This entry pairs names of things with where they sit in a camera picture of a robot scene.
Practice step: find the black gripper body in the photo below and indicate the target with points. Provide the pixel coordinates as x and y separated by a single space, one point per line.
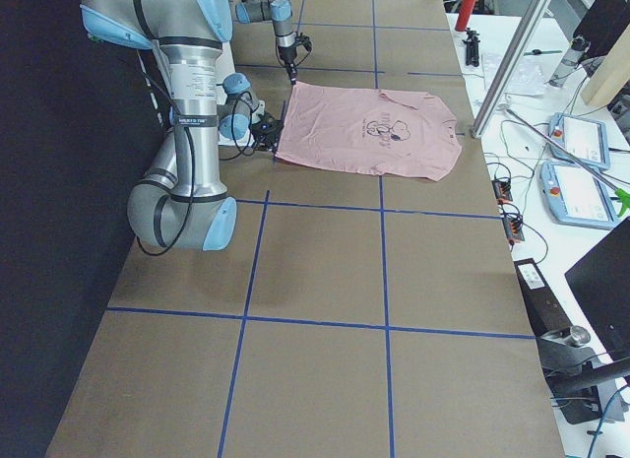
271 137
286 55

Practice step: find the pink snoopy t-shirt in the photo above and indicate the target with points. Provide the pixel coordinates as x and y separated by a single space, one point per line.
375 132

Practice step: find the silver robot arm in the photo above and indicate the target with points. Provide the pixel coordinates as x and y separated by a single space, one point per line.
181 202
279 13

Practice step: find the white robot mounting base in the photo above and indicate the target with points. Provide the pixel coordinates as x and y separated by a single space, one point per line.
240 110

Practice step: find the black folded tripod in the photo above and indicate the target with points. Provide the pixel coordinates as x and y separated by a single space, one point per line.
471 43

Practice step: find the red bottle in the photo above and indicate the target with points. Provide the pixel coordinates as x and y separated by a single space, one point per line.
465 12

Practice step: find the upper orange black connector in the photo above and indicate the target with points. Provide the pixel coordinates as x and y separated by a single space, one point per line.
502 190

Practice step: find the orange black connector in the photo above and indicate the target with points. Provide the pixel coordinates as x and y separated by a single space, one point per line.
513 227
502 190

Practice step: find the clear plastic sheet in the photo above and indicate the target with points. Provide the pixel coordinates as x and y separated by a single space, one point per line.
527 80

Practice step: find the lower orange black connector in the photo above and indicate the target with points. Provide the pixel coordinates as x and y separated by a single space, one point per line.
513 227

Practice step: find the clear water bottle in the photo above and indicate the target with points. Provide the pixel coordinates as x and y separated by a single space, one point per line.
570 61

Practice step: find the lower teach pendant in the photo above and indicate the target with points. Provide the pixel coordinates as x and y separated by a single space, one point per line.
575 198

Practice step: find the teach pendant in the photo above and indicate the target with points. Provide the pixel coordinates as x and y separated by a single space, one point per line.
584 138
575 198

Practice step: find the upper teach pendant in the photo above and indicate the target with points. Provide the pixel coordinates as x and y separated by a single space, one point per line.
584 138

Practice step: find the black box with label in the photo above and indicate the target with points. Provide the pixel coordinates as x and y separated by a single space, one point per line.
543 308

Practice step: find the black monitor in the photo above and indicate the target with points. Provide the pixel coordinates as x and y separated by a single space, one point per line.
599 282

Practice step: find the black clamp stand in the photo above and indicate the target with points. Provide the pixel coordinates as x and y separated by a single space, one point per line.
582 384

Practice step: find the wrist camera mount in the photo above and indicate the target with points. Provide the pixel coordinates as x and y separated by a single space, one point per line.
305 41

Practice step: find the aluminium frame post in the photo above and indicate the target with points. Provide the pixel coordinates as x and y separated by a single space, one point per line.
515 51

